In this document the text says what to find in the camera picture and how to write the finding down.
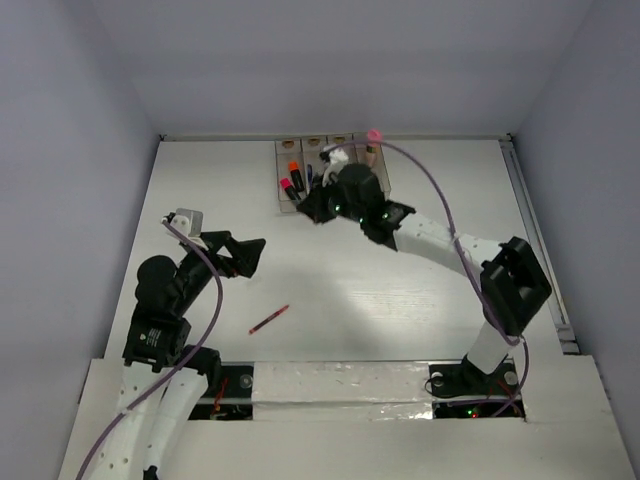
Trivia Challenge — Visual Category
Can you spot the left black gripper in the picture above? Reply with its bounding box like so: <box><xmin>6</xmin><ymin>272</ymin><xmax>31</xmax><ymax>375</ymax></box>
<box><xmin>173</xmin><ymin>229</ymin><xmax>265</xmax><ymax>312</ymax></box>

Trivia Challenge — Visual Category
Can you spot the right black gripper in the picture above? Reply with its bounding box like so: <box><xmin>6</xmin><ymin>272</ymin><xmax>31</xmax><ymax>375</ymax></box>
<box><xmin>296</xmin><ymin>172</ymin><xmax>366</xmax><ymax>225</ymax></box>

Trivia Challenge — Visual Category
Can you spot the blue gel pen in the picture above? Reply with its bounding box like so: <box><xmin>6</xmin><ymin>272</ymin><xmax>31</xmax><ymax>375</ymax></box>
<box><xmin>306</xmin><ymin>164</ymin><xmax>314</xmax><ymax>192</ymax></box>

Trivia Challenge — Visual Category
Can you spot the orange highlighter marker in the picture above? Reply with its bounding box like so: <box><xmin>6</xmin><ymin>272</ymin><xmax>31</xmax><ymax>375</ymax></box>
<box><xmin>288</xmin><ymin>160</ymin><xmax>305</xmax><ymax>192</ymax></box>

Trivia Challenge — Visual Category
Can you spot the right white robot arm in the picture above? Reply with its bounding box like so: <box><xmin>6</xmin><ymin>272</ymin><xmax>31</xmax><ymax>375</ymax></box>
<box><xmin>296</xmin><ymin>164</ymin><xmax>552</xmax><ymax>399</ymax></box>

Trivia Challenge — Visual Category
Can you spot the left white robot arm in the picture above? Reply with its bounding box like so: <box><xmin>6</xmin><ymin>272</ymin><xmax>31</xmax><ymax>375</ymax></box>
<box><xmin>76</xmin><ymin>228</ymin><xmax>266</xmax><ymax>479</ymax></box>

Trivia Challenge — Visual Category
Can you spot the pink highlighter marker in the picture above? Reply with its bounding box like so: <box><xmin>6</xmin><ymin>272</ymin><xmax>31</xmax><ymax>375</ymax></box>
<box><xmin>279</xmin><ymin>178</ymin><xmax>302</xmax><ymax>207</ymax></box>

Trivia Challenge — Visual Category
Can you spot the clear four-compartment organizer tray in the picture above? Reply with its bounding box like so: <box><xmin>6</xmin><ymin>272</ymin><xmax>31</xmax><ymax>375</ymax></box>
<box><xmin>274</xmin><ymin>132</ymin><xmax>391</xmax><ymax>214</ymax></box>

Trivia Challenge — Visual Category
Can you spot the red slim pen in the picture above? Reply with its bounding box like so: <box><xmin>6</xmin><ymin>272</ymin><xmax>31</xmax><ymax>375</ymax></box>
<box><xmin>248</xmin><ymin>305</ymin><xmax>290</xmax><ymax>335</ymax></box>

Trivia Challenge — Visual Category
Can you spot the pink-capped glue stick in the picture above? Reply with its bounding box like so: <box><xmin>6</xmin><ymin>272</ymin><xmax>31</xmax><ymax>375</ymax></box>
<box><xmin>365</xmin><ymin>129</ymin><xmax>382</xmax><ymax>168</ymax></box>

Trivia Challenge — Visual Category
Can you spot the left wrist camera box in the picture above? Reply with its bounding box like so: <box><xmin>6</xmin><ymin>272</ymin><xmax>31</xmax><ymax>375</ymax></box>
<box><xmin>161</xmin><ymin>208</ymin><xmax>204</xmax><ymax>239</ymax></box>

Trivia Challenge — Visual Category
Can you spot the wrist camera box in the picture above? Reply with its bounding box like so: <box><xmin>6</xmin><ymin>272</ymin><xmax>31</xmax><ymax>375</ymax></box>
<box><xmin>320</xmin><ymin>145</ymin><xmax>349</xmax><ymax>187</ymax></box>
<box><xmin>161</xmin><ymin>208</ymin><xmax>204</xmax><ymax>239</ymax></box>

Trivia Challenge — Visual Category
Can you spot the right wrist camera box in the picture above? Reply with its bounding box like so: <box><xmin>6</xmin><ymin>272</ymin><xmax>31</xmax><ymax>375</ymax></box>
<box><xmin>320</xmin><ymin>145</ymin><xmax>349</xmax><ymax>187</ymax></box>

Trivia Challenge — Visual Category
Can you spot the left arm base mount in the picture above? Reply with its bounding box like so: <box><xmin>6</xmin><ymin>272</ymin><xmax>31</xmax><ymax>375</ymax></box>
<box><xmin>189</xmin><ymin>363</ymin><xmax>254</xmax><ymax>421</ymax></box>

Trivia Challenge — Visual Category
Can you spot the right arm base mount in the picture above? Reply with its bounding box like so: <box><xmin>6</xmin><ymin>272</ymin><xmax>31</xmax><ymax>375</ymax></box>
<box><xmin>424</xmin><ymin>359</ymin><xmax>526</xmax><ymax>419</ymax></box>

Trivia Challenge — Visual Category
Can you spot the aluminium side rail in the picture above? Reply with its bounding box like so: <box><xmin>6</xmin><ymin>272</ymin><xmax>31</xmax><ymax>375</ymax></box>
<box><xmin>499</xmin><ymin>136</ymin><xmax>582</xmax><ymax>355</ymax></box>

